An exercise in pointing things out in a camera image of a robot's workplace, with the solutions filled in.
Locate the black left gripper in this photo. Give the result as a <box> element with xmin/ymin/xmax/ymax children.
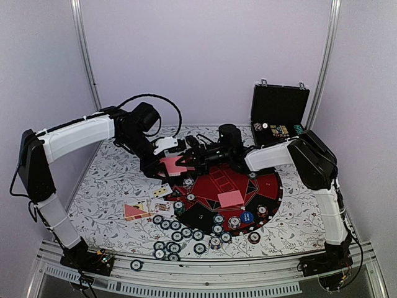
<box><xmin>120</xmin><ymin>130</ymin><xmax>171</xmax><ymax>181</ymax></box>

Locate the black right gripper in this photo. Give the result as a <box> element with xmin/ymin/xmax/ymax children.
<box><xmin>176</xmin><ymin>144</ymin><xmax>232</xmax><ymax>176</ymax></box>

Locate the red backed card deck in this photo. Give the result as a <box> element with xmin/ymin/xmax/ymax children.
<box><xmin>160</xmin><ymin>156</ymin><xmax>187</xmax><ymax>176</ymax></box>

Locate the three of spades card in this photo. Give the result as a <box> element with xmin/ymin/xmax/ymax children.
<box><xmin>149</xmin><ymin>183</ymin><xmax>172</xmax><ymax>199</ymax></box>

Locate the blue chip stack seat one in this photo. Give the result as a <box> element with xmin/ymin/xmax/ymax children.
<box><xmin>248</xmin><ymin>172</ymin><xmax>257</xmax><ymax>179</ymax></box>

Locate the blue chip stack seat seven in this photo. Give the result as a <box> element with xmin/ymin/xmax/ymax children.
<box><xmin>182</xmin><ymin>178</ymin><xmax>195</xmax><ymax>189</ymax></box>

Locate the king of diamonds card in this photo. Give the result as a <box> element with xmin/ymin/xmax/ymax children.
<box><xmin>149</xmin><ymin>199</ymin><xmax>174</xmax><ymax>217</ymax></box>

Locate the face down card seat four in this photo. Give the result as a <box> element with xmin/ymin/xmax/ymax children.
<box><xmin>217</xmin><ymin>190</ymin><xmax>244</xmax><ymax>208</ymax></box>

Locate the green chip stack seat six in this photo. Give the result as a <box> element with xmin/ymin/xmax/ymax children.
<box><xmin>174</xmin><ymin>201</ymin><xmax>186</xmax><ymax>216</ymax></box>

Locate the red playing card deck box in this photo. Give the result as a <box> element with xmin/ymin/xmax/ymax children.
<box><xmin>123</xmin><ymin>201</ymin><xmax>151</xmax><ymax>221</ymax></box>

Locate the green chip table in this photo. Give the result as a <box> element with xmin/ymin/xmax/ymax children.
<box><xmin>160</xmin><ymin>220</ymin><xmax>171</xmax><ymax>230</ymax></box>
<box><xmin>170</xmin><ymin>220</ymin><xmax>182</xmax><ymax>230</ymax></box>

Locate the blue small blind button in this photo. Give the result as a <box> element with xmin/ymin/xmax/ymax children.
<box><xmin>240</xmin><ymin>211</ymin><xmax>254</xmax><ymax>224</ymax></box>

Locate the brown chip stack seat three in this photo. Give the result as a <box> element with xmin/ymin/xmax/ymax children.
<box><xmin>257</xmin><ymin>205</ymin><xmax>269</xmax><ymax>219</ymax></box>

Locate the green chip mat seat four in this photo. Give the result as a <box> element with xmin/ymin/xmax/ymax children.
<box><xmin>213</xmin><ymin>214</ymin><xmax>225</xmax><ymax>224</ymax></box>

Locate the blue chip stack seat four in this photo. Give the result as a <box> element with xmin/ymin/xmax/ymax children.
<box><xmin>228</xmin><ymin>216</ymin><xmax>241</xmax><ymax>230</ymax></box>

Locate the green chip mat edge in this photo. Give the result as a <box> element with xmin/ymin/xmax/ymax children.
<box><xmin>181</xmin><ymin>227</ymin><xmax>192</xmax><ymax>238</ymax></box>
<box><xmin>212</xmin><ymin>224</ymin><xmax>224</xmax><ymax>234</ymax></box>

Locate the green chip front cluster top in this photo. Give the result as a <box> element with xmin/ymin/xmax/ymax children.
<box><xmin>167</xmin><ymin>242</ymin><xmax>181</xmax><ymax>254</ymax></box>

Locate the green chip cluster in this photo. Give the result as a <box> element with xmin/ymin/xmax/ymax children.
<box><xmin>167</xmin><ymin>242</ymin><xmax>181</xmax><ymax>254</ymax></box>
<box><xmin>167</xmin><ymin>253</ymin><xmax>180</xmax><ymax>261</ymax></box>

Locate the brown 100 poker chip stack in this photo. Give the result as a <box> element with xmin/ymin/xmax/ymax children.
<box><xmin>248</xmin><ymin>232</ymin><xmax>261</xmax><ymax>244</ymax></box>

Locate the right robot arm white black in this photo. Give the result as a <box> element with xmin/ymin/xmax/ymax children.
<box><xmin>177</xmin><ymin>124</ymin><xmax>356</xmax><ymax>274</ymax></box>

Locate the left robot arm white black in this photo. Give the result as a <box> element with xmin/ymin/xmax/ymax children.
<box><xmin>12</xmin><ymin>93</ymin><xmax>182</xmax><ymax>269</ymax></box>

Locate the round red black poker mat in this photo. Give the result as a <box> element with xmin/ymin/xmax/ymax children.
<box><xmin>161</xmin><ymin>142</ymin><xmax>283</xmax><ymax>238</ymax></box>

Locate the black poker chip case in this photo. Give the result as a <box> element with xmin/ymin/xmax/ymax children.
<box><xmin>251</xmin><ymin>79</ymin><xmax>310</xmax><ymax>147</ymax></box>

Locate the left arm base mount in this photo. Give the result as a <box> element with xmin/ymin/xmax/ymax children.
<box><xmin>60</xmin><ymin>246</ymin><xmax>114</xmax><ymax>276</ymax></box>

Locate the right aluminium frame post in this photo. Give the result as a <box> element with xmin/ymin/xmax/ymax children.
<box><xmin>306</xmin><ymin>0</ymin><xmax>342</xmax><ymax>129</ymax></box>

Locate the aluminium frame post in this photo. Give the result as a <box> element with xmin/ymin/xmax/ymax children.
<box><xmin>306</xmin><ymin>0</ymin><xmax>342</xmax><ymax>129</ymax></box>
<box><xmin>70</xmin><ymin>0</ymin><xmax>102</xmax><ymax>111</ymax></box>

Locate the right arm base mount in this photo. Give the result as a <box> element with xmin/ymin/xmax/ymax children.
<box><xmin>297</xmin><ymin>250</ymin><xmax>353</xmax><ymax>292</ymax></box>

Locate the left aluminium frame post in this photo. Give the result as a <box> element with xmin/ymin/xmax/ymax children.
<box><xmin>70</xmin><ymin>0</ymin><xmax>102</xmax><ymax>111</ymax></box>

